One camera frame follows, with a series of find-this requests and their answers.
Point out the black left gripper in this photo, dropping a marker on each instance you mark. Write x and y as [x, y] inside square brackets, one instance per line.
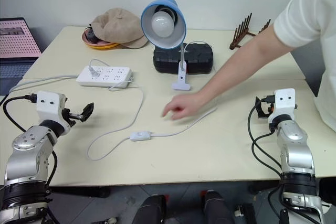
[68, 119]

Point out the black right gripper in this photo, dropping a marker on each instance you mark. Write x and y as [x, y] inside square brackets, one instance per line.
[269, 106]

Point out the person's bare forearm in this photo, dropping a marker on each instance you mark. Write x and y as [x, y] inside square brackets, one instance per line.
[241, 61]

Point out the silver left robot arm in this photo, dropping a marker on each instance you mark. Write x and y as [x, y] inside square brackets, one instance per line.
[29, 153]

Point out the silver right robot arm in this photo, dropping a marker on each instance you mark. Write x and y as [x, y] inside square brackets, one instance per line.
[296, 150]

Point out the blue clamp desk lamp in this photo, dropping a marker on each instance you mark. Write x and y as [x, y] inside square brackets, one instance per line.
[173, 37]

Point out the person's bare hand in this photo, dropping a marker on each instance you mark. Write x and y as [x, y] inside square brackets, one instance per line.
[183, 107]

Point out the white power strip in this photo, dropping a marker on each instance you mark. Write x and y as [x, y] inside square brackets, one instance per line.
[107, 75]

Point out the yellow plate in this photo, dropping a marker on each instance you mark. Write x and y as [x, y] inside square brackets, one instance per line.
[102, 47]

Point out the pink bowl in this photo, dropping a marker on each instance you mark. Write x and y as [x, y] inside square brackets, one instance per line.
[88, 41]

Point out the black adapter in bowl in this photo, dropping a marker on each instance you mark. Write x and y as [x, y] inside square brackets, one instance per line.
[91, 35]

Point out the black plastic tool case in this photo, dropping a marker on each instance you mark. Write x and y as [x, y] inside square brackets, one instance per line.
[199, 58]

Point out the brown wooden peg rack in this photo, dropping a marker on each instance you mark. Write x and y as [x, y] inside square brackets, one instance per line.
[242, 31]

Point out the black table base bar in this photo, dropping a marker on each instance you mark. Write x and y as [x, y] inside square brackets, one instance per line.
[78, 191]

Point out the beige cloth cap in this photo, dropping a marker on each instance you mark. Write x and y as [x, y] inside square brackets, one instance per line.
[120, 27]

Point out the laptop with pink screen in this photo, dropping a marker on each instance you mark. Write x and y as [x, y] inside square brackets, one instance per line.
[15, 43]

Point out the small white connector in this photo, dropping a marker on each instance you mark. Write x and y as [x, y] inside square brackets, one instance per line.
[238, 211]

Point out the dark rounded shape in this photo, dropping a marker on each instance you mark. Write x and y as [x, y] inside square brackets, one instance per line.
[216, 207]
[151, 209]

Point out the white light bulb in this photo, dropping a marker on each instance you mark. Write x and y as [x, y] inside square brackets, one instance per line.
[162, 24]

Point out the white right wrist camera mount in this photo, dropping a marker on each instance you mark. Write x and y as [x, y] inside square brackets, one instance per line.
[283, 104]

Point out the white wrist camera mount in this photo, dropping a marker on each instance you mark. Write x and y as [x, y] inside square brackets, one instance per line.
[283, 104]
[48, 108]

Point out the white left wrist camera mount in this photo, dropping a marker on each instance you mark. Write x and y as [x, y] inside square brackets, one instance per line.
[48, 108]

